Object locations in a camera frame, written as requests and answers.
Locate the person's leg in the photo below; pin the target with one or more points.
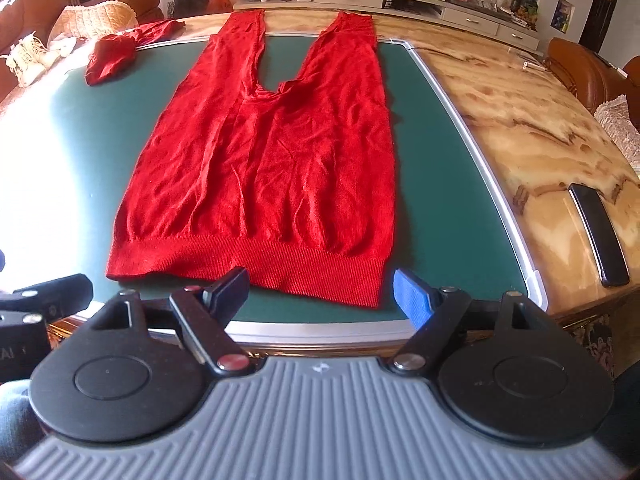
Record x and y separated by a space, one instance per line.
17 417
622 410

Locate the red knit top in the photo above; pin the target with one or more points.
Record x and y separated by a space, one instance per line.
112 57

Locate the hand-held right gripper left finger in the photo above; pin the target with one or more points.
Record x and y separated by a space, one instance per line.
231 290

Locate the cream quilted cushion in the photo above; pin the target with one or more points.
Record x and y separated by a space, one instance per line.
95 19

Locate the small wall poster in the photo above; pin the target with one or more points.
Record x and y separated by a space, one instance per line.
562 15

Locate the person's right leg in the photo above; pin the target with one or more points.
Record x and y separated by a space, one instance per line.
622 410

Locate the colourful toy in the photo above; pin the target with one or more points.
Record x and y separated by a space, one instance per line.
525 5

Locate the brown leather sofa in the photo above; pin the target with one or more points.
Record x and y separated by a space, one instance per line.
30 15

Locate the white lace-up shoe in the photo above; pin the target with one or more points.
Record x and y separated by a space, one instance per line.
44 52
22 62

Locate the small white cloth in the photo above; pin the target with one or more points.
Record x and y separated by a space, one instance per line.
64 46

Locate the black smartphone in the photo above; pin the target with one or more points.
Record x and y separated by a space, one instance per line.
600 235

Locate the person's left leg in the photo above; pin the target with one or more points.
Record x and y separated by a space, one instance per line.
17 417

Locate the brown leather armchair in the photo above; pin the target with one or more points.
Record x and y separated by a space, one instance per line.
585 67

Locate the dark door with red sign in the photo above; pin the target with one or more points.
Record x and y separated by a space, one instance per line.
602 5

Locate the black bag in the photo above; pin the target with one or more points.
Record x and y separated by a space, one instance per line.
191 1

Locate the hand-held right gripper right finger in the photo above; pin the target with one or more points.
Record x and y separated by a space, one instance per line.
412 301

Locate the green table mat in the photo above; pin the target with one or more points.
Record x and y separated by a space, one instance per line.
450 185

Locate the beige patterned cushion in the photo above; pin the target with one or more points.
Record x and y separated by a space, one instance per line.
620 127

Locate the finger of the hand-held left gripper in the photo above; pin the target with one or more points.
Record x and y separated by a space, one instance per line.
55 292

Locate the red knit pants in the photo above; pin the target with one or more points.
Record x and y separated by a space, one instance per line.
260 185

